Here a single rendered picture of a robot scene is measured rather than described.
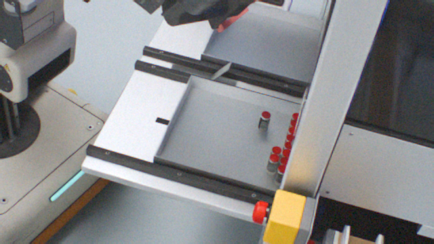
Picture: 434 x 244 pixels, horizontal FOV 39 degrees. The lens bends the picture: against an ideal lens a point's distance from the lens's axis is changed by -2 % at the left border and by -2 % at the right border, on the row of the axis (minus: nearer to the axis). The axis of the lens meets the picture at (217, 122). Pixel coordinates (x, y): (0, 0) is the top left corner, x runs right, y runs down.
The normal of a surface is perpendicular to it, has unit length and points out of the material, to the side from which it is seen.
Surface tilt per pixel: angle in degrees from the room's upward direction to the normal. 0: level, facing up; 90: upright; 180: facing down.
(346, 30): 90
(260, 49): 0
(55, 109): 0
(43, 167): 0
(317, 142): 90
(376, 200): 90
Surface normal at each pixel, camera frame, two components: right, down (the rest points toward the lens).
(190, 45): 0.11, -0.68
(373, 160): -0.26, 0.68
